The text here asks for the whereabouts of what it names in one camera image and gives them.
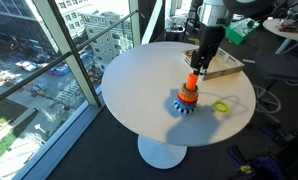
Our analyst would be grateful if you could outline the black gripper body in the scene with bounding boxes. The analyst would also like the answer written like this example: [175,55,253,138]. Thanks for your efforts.
[190,25,227,66]

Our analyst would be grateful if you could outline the wooden tray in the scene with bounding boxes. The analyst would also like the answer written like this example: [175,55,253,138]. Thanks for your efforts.
[181,46,246,82]

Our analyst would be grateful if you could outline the black round bin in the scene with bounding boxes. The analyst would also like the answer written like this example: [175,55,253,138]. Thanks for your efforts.
[164,24,187,43]

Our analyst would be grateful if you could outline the small round white table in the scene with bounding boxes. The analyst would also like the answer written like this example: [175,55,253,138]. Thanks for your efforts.
[262,18,298,56]

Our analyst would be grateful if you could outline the black office chair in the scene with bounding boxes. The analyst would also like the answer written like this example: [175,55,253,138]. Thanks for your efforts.
[252,50,298,116]

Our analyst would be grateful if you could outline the dark items on small table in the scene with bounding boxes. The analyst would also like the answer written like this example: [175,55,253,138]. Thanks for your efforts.
[278,18,298,34]

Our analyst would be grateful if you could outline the yellow and black clamp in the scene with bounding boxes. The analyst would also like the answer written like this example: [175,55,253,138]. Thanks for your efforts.
[238,164,255,176]

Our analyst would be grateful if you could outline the black equipment case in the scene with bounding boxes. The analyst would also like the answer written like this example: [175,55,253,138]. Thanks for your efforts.
[278,126,298,180]

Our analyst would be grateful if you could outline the orange stacker post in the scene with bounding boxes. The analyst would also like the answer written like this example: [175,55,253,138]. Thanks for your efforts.
[184,73,199,91]

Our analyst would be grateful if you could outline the green stacker ring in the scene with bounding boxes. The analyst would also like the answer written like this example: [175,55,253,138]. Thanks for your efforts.
[181,83,200,94]

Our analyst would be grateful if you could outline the orange stacker ring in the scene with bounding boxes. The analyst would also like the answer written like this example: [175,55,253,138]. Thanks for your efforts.
[178,88,200,103]

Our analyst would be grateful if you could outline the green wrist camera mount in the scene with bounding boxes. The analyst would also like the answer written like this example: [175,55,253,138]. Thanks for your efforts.
[223,18,261,46]

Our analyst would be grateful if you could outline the red stacker ring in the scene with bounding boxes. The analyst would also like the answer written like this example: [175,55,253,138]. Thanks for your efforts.
[176,94,199,107]

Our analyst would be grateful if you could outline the yellow-green gear toy ring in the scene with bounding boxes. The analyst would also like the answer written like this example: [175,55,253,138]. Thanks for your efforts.
[212,100,229,113]

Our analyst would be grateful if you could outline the blue stacker ring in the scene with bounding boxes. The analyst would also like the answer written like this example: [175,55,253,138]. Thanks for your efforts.
[174,99,197,110]

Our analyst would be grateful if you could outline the blue handled clamp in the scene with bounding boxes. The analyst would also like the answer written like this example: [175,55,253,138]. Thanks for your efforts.
[226,144,253,168]
[258,123,280,141]

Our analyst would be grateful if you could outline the white table pedestal base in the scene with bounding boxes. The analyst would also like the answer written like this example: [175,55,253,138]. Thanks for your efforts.
[137,134,188,170]

